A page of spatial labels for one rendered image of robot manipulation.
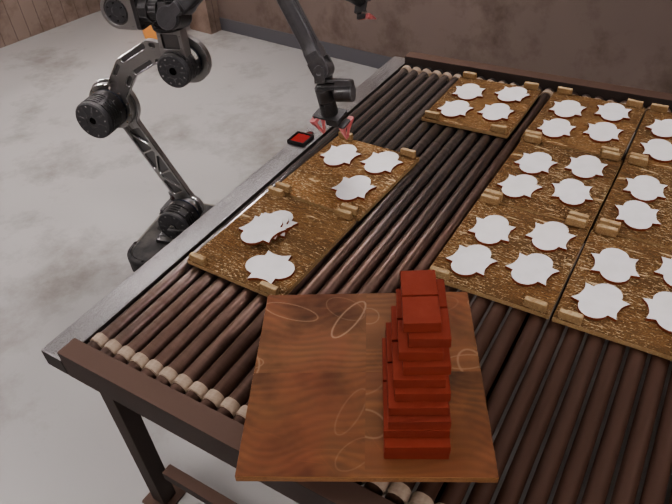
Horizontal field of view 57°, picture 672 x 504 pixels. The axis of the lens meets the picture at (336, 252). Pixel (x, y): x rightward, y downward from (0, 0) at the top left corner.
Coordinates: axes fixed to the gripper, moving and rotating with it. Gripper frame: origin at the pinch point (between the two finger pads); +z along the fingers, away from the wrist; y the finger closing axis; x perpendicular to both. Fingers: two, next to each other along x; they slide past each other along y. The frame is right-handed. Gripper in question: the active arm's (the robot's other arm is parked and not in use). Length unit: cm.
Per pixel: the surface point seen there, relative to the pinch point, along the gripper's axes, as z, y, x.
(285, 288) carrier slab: -1, -22, 63
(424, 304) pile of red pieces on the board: -42, -76, 75
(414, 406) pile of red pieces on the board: -29, -80, 89
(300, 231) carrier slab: 3.9, -10.8, 40.1
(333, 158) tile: 11.2, 2.7, 1.3
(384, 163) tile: 12.7, -15.3, -3.9
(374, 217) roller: 10.3, -26.1, 21.6
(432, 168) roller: 17.8, -29.7, -11.9
